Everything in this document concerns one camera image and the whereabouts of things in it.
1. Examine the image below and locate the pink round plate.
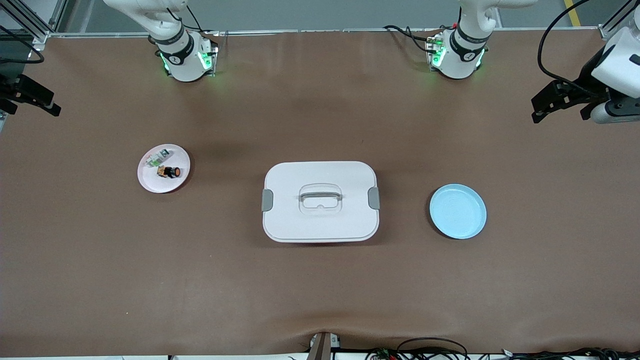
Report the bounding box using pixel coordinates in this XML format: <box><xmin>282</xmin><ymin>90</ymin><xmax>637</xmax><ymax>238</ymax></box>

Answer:
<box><xmin>137</xmin><ymin>144</ymin><xmax>191</xmax><ymax>194</ymax></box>

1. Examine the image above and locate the aluminium frame corner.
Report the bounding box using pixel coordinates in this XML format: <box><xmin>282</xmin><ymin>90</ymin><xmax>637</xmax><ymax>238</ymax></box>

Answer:
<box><xmin>0</xmin><ymin>0</ymin><xmax>68</xmax><ymax>51</ymax></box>
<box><xmin>597</xmin><ymin>0</ymin><xmax>640</xmax><ymax>41</ymax></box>

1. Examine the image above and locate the black cable loop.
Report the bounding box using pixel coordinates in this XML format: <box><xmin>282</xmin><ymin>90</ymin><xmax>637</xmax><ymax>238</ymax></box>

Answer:
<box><xmin>396</xmin><ymin>337</ymin><xmax>469</xmax><ymax>360</ymax></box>

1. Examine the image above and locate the white lidded pink storage box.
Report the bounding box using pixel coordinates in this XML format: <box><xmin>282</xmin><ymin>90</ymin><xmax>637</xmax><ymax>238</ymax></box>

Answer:
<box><xmin>261</xmin><ymin>160</ymin><xmax>381</xmax><ymax>244</ymax></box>

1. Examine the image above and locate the black base cable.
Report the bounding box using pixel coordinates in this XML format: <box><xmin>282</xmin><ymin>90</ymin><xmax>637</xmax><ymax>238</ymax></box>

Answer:
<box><xmin>165</xmin><ymin>5</ymin><xmax>221</xmax><ymax>56</ymax></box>
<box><xmin>382</xmin><ymin>24</ymin><xmax>436</xmax><ymax>55</ymax></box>

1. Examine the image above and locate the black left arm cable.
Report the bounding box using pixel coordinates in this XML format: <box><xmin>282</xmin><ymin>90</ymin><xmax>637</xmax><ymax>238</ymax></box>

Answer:
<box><xmin>537</xmin><ymin>0</ymin><xmax>608</xmax><ymax>98</ymax></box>

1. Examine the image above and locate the coloured wire bunch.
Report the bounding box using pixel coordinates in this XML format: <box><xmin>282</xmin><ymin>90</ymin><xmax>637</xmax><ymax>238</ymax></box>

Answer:
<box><xmin>365</xmin><ymin>347</ymin><xmax>401</xmax><ymax>360</ymax></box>

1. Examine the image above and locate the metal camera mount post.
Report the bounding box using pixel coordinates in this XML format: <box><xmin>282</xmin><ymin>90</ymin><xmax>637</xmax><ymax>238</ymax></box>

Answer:
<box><xmin>306</xmin><ymin>331</ymin><xmax>335</xmax><ymax>360</ymax></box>

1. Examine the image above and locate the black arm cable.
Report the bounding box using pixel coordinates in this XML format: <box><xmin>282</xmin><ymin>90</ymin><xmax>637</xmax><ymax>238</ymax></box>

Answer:
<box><xmin>0</xmin><ymin>25</ymin><xmax>45</xmax><ymax>65</ymax></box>
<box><xmin>537</xmin><ymin>0</ymin><xmax>608</xmax><ymax>98</ymax></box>

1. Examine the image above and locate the black cable bundle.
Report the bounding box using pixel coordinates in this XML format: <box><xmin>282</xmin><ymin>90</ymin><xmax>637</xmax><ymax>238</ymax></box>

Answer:
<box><xmin>500</xmin><ymin>346</ymin><xmax>640</xmax><ymax>360</ymax></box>

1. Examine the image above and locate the black right base cable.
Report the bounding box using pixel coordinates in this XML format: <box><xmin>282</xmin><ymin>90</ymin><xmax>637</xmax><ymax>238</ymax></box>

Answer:
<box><xmin>165</xmin><ymin>5</ymin><xmax>221</xmax><ymax>56</ymax></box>

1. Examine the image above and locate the black left base cable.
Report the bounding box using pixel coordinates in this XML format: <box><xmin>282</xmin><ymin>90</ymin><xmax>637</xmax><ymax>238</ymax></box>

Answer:
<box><xmin>382</xmin><ymin>24</ymin><xmax>436</xmax><ymax>55</ymax></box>

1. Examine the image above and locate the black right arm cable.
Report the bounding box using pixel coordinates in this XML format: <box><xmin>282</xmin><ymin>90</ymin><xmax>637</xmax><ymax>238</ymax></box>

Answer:
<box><xmin>0</xmin><ymin>25</ymin><xmax>45</xmax><ymax>65</ymax></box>

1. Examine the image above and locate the brown table mat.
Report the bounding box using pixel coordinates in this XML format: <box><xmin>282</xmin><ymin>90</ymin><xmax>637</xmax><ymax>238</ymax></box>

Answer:
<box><xmin>0</xmin><ymin>29</ymin><xmax>640</xmax><ymax>358</ymax></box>

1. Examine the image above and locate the light blue round plate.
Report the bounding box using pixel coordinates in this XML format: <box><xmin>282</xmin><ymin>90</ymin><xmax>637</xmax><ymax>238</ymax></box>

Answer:
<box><xmin>429</xmin><ymin>183</ymin><xmax>487</xmax><ymax>240</ymax></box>

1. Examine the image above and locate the clear table edge strip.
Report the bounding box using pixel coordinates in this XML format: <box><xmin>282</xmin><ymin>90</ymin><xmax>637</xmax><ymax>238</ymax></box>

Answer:
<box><xmin>47</xmin><ymin>27</ymin><xmax>601</xmax><ymax>39</ymax></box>

